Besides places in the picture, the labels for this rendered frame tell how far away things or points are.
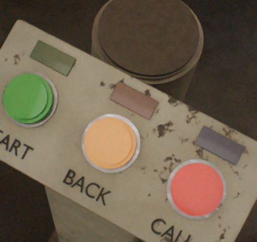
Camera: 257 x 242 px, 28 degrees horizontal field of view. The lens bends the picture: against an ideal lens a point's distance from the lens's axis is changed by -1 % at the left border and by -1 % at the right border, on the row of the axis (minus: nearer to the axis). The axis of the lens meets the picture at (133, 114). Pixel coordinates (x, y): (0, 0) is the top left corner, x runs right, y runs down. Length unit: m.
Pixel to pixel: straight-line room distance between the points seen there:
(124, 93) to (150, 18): 0.17
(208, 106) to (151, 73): 0.59
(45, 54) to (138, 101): 0.08
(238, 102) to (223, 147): 0.73
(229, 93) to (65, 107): 0.75
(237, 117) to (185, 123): 0.71
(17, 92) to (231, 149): 0.17
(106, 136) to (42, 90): 0.06
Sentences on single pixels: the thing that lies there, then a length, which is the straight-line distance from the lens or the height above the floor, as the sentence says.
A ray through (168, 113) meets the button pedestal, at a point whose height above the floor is 0.61.
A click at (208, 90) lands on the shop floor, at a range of 1.13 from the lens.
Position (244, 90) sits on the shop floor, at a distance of 1.15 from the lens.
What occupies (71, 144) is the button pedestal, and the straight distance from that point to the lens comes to 0.42.
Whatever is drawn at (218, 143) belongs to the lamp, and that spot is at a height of 0.62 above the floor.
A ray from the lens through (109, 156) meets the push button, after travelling 0.40.
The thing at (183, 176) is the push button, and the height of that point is 0.61.
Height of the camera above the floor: 0.98
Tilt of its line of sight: 65 degrees down
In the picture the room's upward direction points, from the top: 11 degrees clockwise
